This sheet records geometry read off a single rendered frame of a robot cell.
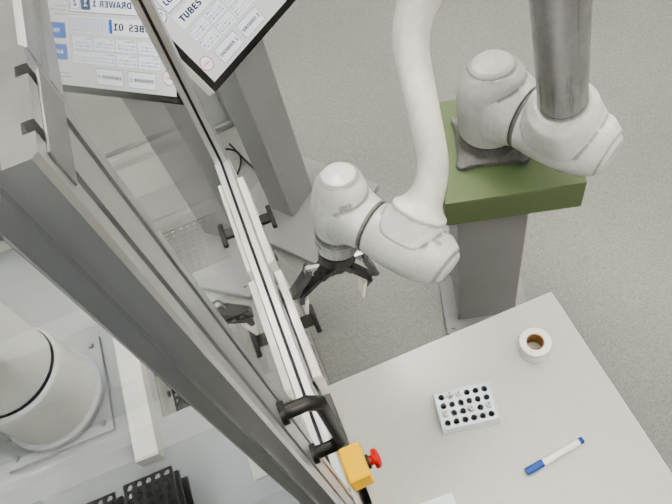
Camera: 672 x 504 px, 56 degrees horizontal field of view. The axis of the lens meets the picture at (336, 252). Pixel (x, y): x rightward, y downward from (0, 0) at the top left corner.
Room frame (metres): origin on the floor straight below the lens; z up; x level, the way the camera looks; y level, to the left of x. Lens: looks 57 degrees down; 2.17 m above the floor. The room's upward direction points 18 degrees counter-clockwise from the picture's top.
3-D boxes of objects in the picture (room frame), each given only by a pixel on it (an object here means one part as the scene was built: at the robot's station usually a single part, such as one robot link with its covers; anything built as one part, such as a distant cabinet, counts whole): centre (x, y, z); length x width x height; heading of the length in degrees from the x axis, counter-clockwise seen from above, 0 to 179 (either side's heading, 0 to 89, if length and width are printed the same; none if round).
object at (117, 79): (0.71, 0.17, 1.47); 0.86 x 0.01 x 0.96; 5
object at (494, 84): (1.03, -0.47, 1.03); 0.18 x 0.16 x 0.22; 32
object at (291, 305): (0.68, 0.13, 0.87); 0.29 x 0.02 x 0.11; 5
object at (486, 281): (1.04, -0.47, 0.38); 0.30 x 0.30 x 0.76; 78
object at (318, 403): (0.25, 0.08, 1.45); 0.05 x 0.03 x 0.19; 95
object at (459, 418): (0.42, -0.16, 0.78); 0.12 x 0.08 x 0.04; 84
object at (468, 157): (1.06, -0.47, 0.89); 0.22 x 0.18 x 0.06; 164
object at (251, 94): (1.69, 0.07, 0.51); 0.50 x 0.45 x 1.02; 43
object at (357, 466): (0.35, 0.09, 0.88); 0.07 x 0.05 x 0.07; 5
